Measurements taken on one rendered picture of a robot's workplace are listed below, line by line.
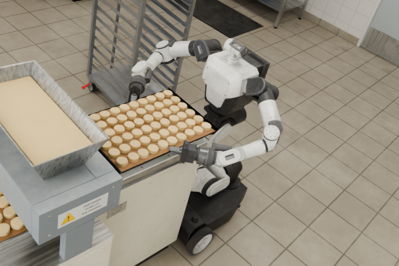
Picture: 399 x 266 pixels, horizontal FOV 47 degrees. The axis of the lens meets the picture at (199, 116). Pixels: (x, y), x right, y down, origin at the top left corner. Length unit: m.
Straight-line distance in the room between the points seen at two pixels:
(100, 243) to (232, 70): 1.07
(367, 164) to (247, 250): 1.62
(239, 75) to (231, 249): 1.26
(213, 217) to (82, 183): 1.49
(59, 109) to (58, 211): 0.43
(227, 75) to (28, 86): 0.99
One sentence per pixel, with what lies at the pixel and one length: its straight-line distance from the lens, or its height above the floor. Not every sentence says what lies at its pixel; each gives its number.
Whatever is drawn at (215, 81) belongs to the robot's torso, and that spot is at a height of 1.13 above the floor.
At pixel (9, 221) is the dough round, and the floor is 0.90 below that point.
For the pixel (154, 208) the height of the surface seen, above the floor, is 0.56.
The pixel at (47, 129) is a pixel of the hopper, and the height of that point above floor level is 1.27.
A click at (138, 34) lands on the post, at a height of 0.87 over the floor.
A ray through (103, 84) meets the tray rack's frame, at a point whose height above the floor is 0.15.
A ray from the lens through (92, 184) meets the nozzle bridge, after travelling 1.68.
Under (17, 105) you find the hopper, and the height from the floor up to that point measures 1.27.
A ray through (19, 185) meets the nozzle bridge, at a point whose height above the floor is 1.18.
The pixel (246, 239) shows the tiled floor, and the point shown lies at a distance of 3.21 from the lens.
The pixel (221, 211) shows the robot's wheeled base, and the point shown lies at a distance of 3.08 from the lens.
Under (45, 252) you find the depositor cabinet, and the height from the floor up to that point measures 0.84.
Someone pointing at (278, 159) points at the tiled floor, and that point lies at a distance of 3.91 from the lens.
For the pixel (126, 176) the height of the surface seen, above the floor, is 0.90.
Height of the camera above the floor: 2.40
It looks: 36 degrees down
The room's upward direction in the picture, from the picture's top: 15 degrees clockwise
